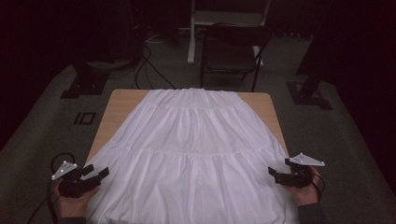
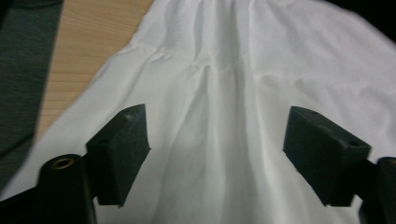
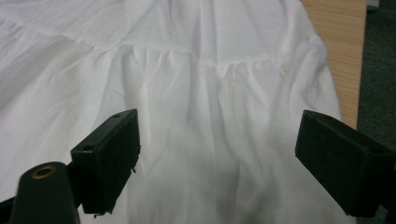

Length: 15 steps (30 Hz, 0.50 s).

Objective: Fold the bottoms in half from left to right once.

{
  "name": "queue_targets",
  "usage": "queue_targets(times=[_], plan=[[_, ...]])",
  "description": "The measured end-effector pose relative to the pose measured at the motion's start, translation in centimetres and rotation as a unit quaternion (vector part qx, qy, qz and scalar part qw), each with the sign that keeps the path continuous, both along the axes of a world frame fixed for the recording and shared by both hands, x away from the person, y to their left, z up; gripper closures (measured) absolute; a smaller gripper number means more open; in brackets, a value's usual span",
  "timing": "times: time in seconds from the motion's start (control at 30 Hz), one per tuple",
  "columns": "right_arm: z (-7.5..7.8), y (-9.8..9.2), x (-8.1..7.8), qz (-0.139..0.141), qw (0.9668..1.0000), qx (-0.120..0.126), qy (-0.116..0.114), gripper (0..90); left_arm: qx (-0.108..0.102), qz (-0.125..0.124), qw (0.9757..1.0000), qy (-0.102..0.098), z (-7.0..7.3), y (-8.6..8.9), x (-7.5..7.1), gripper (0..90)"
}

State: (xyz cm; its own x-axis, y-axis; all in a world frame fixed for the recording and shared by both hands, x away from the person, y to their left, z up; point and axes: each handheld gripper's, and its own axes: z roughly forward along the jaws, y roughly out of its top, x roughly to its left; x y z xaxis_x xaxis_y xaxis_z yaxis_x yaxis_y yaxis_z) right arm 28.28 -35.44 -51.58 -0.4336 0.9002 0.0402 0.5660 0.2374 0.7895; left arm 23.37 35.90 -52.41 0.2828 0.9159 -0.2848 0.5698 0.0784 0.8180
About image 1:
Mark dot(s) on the person's left hand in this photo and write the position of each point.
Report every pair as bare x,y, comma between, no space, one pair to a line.
73,207

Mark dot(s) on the dark equipment rack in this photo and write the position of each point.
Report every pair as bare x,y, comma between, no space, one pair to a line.
124,31

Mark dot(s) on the person's right hand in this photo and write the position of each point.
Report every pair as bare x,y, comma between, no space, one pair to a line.
308,194

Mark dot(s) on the white skirt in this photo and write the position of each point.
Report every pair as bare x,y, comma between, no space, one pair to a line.
193,149

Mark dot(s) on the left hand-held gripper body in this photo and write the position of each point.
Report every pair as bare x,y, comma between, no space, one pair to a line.
73,186

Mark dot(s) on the black stand with flat base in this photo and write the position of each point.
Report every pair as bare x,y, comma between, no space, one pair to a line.
85,84
308,96

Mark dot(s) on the black folding chair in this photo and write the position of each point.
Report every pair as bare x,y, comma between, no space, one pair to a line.
229,56

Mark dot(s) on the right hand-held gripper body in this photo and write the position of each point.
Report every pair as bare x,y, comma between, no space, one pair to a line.
299,177

